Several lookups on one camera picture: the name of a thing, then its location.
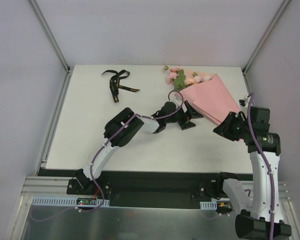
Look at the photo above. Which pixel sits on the pink fake flower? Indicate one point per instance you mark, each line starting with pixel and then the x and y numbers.
pixel 175 77

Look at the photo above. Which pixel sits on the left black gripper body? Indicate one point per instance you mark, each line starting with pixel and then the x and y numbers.
pixel 182 116

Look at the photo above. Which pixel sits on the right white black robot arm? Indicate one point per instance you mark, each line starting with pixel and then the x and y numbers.
pixel 260 216

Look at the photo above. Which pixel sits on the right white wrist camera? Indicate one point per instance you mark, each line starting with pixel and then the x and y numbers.
pixel 244 101

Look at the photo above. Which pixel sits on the front aluminium rail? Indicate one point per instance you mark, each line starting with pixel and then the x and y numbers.
pixel 57 186

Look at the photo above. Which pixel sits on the left aluminium frame post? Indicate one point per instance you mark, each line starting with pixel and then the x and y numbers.
pixel 48 33

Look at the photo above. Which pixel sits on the pink wrapping paper sheet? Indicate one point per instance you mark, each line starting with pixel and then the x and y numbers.
pixel 211 98

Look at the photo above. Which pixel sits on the pale pink fake flower stem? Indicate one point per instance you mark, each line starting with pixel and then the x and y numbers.
pixel 201 78

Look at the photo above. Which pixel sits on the left white cable duct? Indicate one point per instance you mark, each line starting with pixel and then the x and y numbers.
pixel 68 202

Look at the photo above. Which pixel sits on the right aluminium frame post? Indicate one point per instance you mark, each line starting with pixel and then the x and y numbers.
pixel 268 31

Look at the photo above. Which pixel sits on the right white cable duct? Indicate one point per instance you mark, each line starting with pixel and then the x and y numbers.
pixel 212 205

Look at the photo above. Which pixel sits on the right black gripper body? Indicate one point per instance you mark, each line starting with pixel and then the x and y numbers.
pixel 227 125

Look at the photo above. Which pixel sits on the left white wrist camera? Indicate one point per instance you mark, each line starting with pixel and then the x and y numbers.
pixel 178 99

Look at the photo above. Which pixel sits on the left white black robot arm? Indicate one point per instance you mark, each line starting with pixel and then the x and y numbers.
pixel 120 130

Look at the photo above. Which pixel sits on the black ribbon gold lettering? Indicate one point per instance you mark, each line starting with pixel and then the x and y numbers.
pixel 115 85

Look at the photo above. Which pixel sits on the white cable duct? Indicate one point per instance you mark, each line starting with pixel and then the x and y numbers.
pixel 212 205
pixel 68 202

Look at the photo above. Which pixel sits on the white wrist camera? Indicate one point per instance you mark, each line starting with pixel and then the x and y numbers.
pixel 178 99
pixel 244 101

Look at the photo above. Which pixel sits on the aluminium frame post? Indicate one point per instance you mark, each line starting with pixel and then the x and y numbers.
pixel 268 31
pixel 48 33

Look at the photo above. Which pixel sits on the peach fake flower stem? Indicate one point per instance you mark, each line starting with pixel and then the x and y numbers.
pixel 189 81

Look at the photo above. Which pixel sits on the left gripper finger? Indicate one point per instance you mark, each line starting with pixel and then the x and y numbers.
pixel 191 113
pixel 187 125

